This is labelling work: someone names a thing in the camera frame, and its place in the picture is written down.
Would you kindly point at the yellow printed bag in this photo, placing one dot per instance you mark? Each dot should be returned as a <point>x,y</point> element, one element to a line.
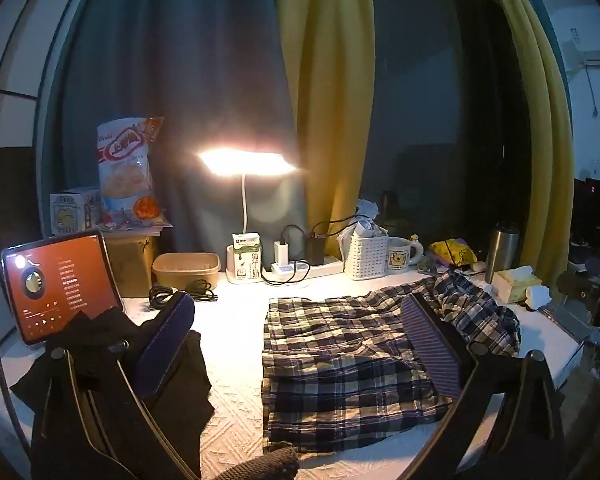
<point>450,251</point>

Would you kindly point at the small green stone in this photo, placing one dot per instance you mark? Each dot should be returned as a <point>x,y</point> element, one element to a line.
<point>427,264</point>

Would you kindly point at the white desk lamp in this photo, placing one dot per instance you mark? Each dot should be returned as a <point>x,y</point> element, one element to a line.
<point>247,160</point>

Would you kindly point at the steel tumbler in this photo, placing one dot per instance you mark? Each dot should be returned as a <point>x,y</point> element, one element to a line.
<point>500,255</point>

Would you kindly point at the yellow tissue box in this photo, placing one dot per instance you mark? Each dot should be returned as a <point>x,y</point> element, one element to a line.
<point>510,285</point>

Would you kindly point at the dark computer monitor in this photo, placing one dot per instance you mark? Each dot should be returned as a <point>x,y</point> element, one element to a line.
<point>597,210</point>

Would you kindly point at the yellow curtain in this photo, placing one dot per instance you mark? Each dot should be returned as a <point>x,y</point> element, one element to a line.
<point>555,135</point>
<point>325,85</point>

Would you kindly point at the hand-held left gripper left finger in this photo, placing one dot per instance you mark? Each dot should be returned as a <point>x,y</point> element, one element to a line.
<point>167,345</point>

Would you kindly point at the white crumpled tissue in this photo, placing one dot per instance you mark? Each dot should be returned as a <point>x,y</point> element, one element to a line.
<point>537,296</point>

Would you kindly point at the purple cloth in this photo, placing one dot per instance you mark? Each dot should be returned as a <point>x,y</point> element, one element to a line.
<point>445,261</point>

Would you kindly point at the dark knit cloth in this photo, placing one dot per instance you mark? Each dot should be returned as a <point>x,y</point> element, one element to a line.
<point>265,465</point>

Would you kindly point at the white mug with bear print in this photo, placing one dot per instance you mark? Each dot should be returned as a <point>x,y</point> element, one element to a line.
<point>399,257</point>

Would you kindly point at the brown lidded food container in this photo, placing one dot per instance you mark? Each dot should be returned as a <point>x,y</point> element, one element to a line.
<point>185,270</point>

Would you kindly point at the plaid flannel shirt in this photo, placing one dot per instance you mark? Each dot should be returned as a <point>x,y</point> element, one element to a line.
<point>330,360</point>

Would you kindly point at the white plastic basket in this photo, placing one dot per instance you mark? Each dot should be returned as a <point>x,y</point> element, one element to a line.
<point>365,257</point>

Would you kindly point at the grey-blue curtain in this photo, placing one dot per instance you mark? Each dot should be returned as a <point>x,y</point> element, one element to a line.
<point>180,60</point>

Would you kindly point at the black cloth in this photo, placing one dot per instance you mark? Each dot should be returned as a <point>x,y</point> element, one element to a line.
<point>190,410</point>

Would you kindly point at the green and white milk carton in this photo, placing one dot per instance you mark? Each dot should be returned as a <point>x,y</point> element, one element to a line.
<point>247,262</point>

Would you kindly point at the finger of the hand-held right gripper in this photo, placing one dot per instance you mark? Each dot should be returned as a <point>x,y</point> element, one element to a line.
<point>577,286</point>

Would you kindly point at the white charger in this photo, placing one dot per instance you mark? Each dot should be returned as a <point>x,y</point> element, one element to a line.
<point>281,252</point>

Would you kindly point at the white power strip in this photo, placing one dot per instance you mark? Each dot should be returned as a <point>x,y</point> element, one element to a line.
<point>325,269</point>

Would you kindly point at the tablet with red screen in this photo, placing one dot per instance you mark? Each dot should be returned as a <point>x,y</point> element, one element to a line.
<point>70,280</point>

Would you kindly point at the dark glass window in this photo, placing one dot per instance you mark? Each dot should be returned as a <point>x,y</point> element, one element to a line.
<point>430,85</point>

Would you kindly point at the white crumpled paper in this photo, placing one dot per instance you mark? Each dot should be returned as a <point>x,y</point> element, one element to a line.
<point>367,209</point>

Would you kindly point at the black power adapter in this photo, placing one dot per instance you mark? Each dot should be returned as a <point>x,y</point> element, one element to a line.
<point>315,252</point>

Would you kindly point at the large snack bag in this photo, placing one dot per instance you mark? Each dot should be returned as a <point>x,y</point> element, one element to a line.
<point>125,170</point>

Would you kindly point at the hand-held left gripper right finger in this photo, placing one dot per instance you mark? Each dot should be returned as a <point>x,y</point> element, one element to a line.
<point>430,345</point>

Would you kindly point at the small cartoon printed box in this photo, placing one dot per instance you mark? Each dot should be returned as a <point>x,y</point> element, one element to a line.
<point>72,212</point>

